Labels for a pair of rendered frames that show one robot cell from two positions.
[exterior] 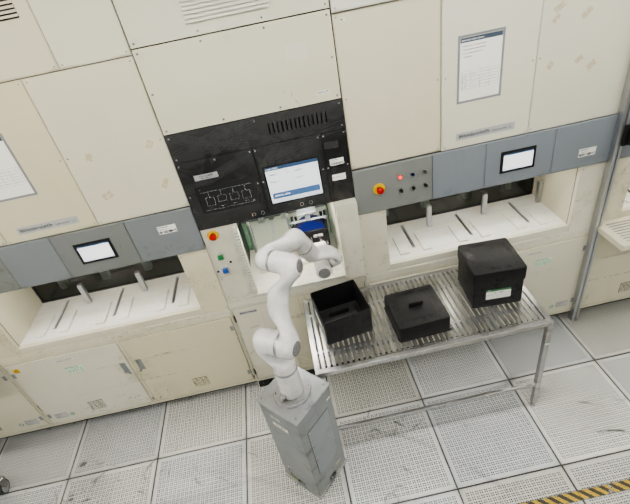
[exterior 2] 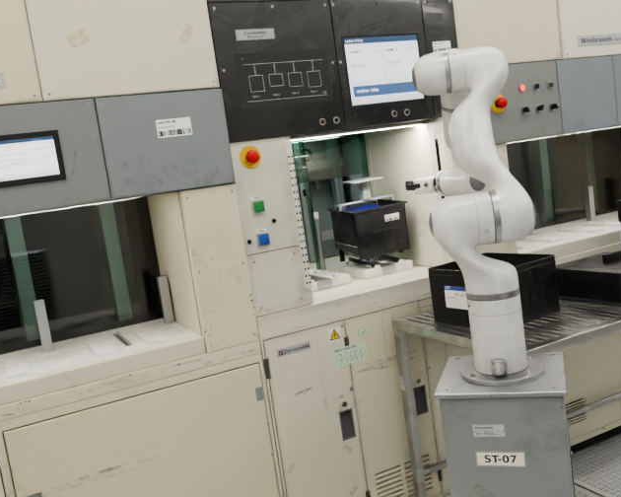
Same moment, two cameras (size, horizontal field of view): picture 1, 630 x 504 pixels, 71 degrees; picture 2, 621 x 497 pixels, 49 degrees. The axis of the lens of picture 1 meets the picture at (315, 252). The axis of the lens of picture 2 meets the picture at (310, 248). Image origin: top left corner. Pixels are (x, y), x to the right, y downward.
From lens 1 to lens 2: 1.84 m
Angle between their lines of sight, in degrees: 36
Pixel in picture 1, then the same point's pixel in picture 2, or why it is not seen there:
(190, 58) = not seen: outside the picture
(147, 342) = (71, 434)
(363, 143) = (472, 27)
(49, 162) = not seen: outside the picture
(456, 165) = (584, 83)
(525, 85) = not seen: outside the picture
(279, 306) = (486, 129)
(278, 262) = (471, 52)
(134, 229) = (112, 118)
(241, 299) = (284, 315)
